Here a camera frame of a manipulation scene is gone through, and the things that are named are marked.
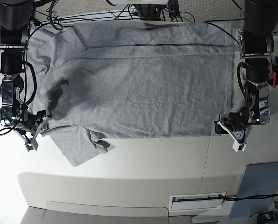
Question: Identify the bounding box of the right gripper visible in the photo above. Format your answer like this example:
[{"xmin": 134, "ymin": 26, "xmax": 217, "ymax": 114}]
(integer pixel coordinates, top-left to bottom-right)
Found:
[{"xmin": 14, "ymin": 110, "xmax": 50, "ymax": 145}]

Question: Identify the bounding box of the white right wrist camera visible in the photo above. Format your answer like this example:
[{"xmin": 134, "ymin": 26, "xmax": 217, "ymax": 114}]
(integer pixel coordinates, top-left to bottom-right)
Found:
[{"xmin": 25, "ymin": 138, "xmax": 38, "ymax": 152}]

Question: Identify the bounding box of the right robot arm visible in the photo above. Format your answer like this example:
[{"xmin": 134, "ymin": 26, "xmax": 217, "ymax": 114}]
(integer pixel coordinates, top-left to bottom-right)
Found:
[{"xmin": 0, "ymin": 0, "xmax": 49, "ymax": 151}]

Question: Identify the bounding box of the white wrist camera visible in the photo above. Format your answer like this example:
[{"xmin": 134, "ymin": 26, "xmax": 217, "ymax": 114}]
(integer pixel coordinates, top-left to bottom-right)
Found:
[
  {"xmin": 25, "ymin": 138, "xmax": 38, "ymax": 152},
  {"xmin": 232, "ymin": 141, "xmax": 247, "ymax": 152}
]

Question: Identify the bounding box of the blue grey flat board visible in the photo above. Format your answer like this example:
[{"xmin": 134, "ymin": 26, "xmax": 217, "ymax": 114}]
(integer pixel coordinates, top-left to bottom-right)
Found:
[{"xmin": 229, "ymin": 162, "xmax": 278, "ymax": 219}]

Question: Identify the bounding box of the black orange bar clamp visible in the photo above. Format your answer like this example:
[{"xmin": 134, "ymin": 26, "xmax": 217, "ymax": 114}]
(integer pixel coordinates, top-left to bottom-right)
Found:
[{"xmin": 266, "ymin": 58, "xmax": 278, "ymax": 88}]

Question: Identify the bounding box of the black cable on table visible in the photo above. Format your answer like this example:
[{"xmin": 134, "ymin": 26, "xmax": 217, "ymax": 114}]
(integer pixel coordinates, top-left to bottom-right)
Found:
[{"xmin": 218, "ymin": 192, "xmax": 278, "ymax": 202}]

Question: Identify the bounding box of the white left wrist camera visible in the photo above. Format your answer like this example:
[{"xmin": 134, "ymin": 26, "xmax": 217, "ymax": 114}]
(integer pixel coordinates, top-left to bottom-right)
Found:
[{"xmin": 232, "ymin": 141, "xmax": 247, "ymax": 152}]

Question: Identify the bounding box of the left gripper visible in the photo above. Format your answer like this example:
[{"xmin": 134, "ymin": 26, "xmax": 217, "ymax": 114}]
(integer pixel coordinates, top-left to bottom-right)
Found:
[{"xmin": 214, "ymin": 108, "xmax": 252, "ymax": 145}]

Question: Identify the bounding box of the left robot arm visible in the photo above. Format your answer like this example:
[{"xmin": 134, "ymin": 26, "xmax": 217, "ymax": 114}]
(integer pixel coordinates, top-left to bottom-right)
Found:
[{"xmin": 214, "ymin": 0, "xmax": 278, "ymax": 152}]

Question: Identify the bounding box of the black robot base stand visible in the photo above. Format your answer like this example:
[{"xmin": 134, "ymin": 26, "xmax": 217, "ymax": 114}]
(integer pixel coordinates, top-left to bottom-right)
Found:
[{"xmin": 133, "ymin": 4, "xmax": 167, "ymax": 21}]

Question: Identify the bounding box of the grey T-shirt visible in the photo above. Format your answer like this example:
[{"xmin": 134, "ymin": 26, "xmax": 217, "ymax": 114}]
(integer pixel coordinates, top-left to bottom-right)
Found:
[{"xmin": 28, "ymin": 21, "xmax": 235, "ymax": 167}]

